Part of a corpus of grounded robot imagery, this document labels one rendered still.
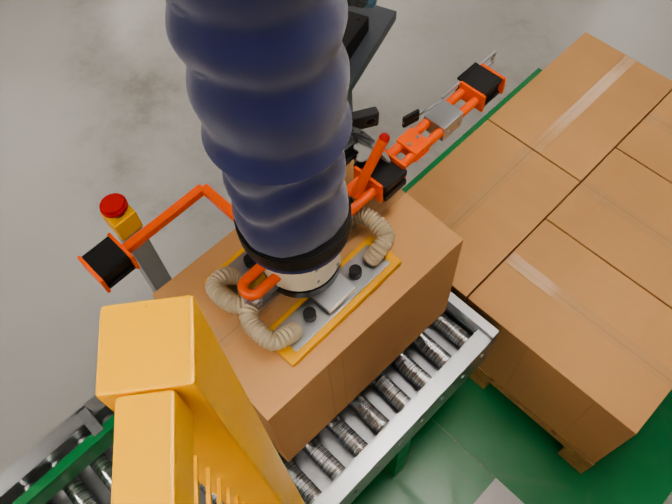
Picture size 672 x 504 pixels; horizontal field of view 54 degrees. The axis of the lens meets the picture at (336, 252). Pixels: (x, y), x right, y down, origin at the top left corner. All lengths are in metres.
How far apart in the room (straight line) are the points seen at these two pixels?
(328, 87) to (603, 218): 1.55
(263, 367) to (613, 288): 1.20
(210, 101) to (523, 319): 1.40
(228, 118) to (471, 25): 2.81
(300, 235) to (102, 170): 2.15
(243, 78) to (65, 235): 2.32
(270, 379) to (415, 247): 0.44
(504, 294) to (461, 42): 1.74
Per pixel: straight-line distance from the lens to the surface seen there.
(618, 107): 2.64
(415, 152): 1.50
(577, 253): 2.23
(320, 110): 0.91
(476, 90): 1.62
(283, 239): 1.16
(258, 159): 0.97
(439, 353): 2.00
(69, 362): 2.80
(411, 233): 1.54
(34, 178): 3.33
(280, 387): 1.40
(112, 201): 1.76
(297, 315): 1.43
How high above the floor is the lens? 2.41
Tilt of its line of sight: 61 degrees down
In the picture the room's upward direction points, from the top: 5 degrees counter-clockwise
